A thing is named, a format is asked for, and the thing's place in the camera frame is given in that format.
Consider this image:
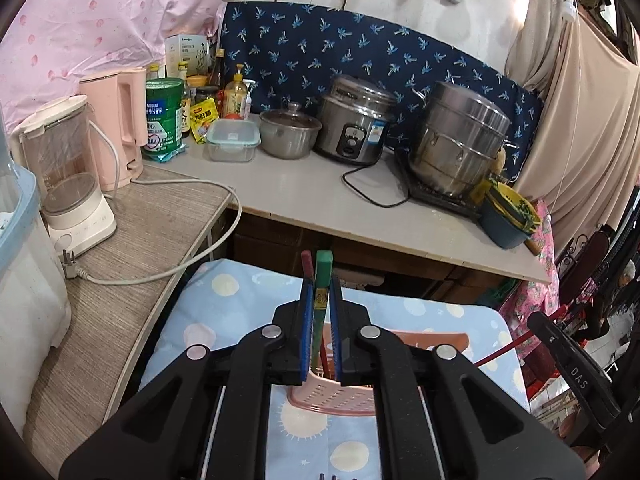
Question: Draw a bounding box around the red broom handle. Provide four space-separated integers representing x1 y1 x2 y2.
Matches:
472 332 533 368

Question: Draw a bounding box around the navy leaf-print cloth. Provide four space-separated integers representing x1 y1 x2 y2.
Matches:
215 1 546 181

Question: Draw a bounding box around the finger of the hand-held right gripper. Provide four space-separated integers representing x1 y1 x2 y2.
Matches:
527 311 628 453

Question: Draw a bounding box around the yellow liquid bottle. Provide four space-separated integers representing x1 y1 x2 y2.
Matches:
223 64 249 120

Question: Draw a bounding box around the green chopstick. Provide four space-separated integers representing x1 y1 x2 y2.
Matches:
311 249 334 372

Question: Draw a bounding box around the steel steamer pot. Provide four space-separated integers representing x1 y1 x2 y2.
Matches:
407 80 512 197

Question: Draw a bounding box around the white glass blender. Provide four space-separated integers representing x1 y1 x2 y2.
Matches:
11 96 118 257

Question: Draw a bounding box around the white power cable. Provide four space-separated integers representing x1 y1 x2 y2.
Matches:
60 105 242 286

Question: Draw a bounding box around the dark sauce bottle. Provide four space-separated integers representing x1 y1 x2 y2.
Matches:
207 47 226 90

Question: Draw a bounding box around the pink floral cloth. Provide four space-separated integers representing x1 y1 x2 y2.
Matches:
497 199 561 361

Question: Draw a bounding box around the blue plastic bowl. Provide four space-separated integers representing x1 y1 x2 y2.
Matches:
477 200 533 250

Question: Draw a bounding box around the pink spotted curtain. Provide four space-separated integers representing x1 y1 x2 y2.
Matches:
0 0 281 126

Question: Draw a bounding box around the pink plastic utensil holder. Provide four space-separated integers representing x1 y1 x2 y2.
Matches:
286 327 471 417

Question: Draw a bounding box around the pink electric kettle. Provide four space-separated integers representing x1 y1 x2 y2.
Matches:
78 66 150 192

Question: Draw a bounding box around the white carton box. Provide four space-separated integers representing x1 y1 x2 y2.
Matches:
165 34 210 78

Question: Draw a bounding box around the clear food container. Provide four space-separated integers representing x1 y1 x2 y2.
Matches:
205 120 262 163

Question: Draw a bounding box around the red chopstick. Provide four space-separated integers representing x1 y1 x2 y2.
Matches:
301 251 332 377

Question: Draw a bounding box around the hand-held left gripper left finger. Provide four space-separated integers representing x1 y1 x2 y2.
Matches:
59 276 321 480

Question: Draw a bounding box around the black induction cooktop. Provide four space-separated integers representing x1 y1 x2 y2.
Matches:
395 150 488 221

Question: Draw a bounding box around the beige curtain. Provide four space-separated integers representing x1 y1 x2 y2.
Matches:
505 0 640 256

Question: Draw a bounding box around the green tin can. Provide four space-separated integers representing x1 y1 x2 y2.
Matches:
145 77 187 153

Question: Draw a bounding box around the yellow seasoning packet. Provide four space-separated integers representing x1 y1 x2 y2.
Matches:
189 99 219 143

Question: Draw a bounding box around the yellow plastic colander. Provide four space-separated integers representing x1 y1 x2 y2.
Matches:
482 180 543 233

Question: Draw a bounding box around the steel pot with glass lid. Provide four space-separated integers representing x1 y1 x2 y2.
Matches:
258 102 322 159

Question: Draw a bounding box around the steel rice cooker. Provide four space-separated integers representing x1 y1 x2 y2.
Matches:
314 74 398 166

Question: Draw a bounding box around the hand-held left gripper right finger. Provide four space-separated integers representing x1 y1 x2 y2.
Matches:
327 276 586 480

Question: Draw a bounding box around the black power cable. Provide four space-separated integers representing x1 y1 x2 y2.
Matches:
341 162 413 208

